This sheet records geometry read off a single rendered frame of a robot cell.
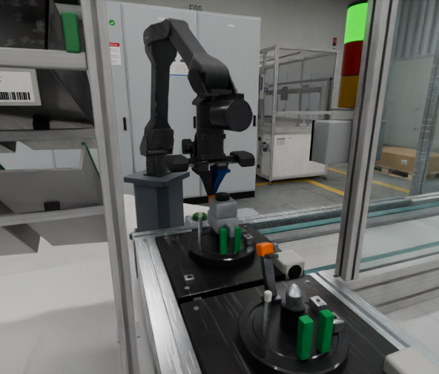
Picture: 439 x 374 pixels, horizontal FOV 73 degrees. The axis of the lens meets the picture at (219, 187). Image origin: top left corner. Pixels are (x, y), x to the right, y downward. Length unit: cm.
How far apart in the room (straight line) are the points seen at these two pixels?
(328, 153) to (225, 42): 336
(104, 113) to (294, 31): 959
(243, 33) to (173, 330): 367
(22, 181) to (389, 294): 66
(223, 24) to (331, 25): 709
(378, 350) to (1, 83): 49
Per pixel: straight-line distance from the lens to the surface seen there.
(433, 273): 78
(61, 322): 70
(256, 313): 44
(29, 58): 31
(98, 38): 31
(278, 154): 481
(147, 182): 86
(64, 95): 40
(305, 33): 1005
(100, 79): 31
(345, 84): 54
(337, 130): 52
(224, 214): 57
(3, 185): 49
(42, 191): 48
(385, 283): 68
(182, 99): 359
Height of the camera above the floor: 127
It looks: 16 degrees down
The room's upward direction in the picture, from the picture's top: straight up
